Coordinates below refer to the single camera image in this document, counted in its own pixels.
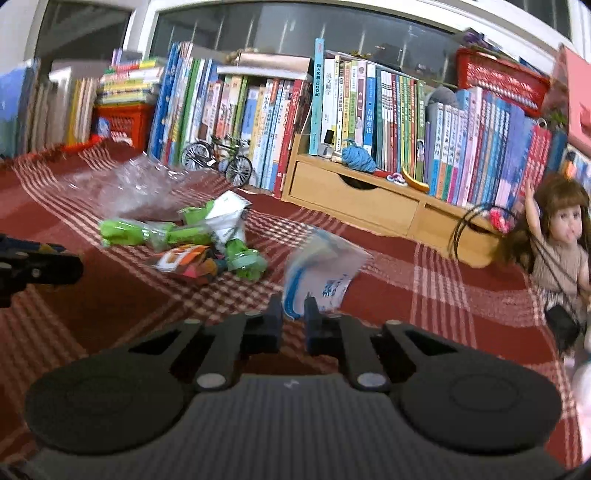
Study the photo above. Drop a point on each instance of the row of tall picture books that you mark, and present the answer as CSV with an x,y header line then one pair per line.
x,y
207,115

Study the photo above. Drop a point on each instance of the orange snack packet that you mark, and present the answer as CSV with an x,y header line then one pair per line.
x,y
184,261

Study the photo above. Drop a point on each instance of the red white trinket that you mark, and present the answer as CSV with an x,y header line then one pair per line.
x,y
392,177

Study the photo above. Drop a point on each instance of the light green wrapper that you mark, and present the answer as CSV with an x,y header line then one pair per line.
x,y
247,263

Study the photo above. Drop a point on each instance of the red mesh basket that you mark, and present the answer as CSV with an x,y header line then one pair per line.
x,y
498,78

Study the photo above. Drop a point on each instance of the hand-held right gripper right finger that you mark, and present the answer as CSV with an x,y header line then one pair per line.
x,y
311,327

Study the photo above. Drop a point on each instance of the blue white plastic bag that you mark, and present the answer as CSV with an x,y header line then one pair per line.
x,y
323,272

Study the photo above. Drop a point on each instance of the wooden drawer organizer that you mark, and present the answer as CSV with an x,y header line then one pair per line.
x,y
351,194

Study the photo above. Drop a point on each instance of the red plastic crate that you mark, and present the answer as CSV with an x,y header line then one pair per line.
x,y
124,120

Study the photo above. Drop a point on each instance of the yellow toy banana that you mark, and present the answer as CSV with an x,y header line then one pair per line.
x,y
415,183

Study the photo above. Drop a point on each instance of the white green packet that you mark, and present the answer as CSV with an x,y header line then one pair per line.
x,y
228,217

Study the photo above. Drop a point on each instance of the pink bead ornament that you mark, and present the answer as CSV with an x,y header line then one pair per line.
x,y
498,219

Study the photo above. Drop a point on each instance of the brown-haired doll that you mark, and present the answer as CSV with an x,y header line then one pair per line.
x,y
563,230

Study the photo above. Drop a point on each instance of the toy bicycle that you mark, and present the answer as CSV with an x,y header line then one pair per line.
x,y
193,154

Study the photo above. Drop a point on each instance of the stack of flat-lying books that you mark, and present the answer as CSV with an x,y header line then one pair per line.
x,y
129,83

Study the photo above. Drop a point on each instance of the clear plastic bag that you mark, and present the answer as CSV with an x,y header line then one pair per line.
x,y
134,184

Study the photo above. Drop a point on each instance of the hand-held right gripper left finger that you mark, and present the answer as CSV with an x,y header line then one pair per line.
x,y
275,323

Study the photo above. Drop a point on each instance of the red white plaid blanket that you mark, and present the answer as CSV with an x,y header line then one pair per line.
x,y
115,300

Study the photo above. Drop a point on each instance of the blue yarn ball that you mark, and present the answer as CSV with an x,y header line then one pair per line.
x,y
360,157

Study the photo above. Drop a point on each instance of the row of paperback books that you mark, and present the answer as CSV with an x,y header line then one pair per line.
x,y
461,138

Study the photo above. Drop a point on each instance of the grey plush item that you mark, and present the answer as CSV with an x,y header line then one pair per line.
x,y
441,97

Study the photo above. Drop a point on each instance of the small black doll bag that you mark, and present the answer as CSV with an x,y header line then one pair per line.
x,y
563,327

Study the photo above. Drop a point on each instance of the beige flat box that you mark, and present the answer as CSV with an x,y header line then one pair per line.
x,y
268,62

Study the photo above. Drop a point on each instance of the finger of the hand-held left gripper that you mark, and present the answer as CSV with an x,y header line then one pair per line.
x,y
32,244
55,272

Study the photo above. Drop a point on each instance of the small black white gadget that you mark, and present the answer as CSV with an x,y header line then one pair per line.
x,y
327,150

